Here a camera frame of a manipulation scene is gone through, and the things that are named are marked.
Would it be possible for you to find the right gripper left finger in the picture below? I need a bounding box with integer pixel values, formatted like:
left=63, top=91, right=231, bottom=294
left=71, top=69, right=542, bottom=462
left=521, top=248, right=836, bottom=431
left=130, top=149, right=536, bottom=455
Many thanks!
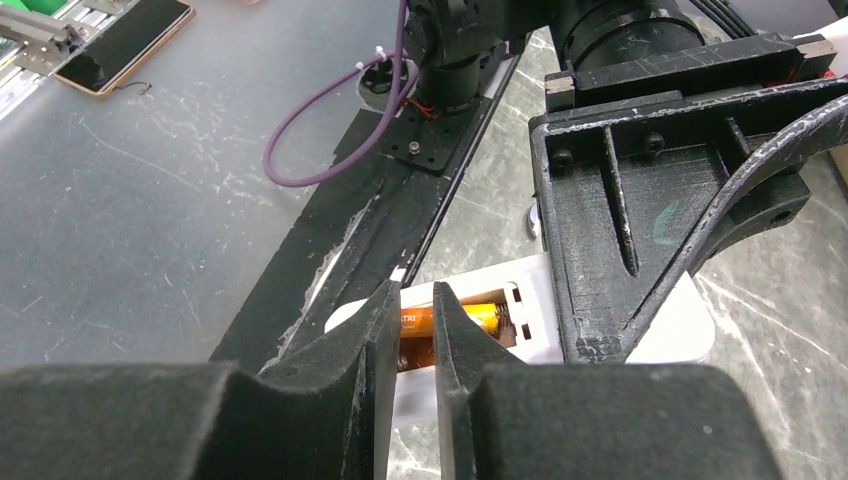
left=1, top=281, right=400, bottom=479

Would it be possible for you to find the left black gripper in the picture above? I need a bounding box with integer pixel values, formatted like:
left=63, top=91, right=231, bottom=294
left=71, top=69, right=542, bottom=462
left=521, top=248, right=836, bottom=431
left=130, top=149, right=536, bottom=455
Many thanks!
left=529, top=33, right=847, bottom=363

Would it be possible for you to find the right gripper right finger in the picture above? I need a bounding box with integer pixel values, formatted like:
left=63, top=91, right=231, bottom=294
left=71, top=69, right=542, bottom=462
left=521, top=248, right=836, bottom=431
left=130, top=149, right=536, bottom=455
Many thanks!
left=433, top=282, right=783, bottom=479

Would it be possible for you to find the orange battery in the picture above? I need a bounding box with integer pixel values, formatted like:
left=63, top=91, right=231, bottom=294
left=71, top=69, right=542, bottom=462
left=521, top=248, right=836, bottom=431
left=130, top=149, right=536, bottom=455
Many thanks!
left=397, top=302, right=505, bottom=340

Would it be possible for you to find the white remote control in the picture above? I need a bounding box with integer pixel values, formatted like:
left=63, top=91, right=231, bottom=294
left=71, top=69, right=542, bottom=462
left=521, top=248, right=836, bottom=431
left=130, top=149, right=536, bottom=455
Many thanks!
left=324, top=251, right=717, bottom=429

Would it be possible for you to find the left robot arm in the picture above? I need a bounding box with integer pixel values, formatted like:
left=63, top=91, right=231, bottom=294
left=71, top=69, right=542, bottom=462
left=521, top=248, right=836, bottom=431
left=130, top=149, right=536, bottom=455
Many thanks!
left=404, top=1, right=847, bottom=364

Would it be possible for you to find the silver open-end wrench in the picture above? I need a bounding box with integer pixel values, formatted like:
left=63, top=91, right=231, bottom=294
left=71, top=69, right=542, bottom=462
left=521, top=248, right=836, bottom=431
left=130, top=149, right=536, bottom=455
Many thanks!
left=525, top=204, right=541, bottom=239

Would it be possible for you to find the smartphone with gold case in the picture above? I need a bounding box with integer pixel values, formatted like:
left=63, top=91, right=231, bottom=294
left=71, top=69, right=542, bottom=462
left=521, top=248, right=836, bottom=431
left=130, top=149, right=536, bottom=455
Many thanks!
left=53, top=0, right=195, bottom=97

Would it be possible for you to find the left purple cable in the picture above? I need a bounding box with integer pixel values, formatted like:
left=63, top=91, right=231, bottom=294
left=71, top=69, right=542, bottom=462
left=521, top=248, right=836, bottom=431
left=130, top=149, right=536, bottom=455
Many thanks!
left=262, top=0, right=425, bottom=189

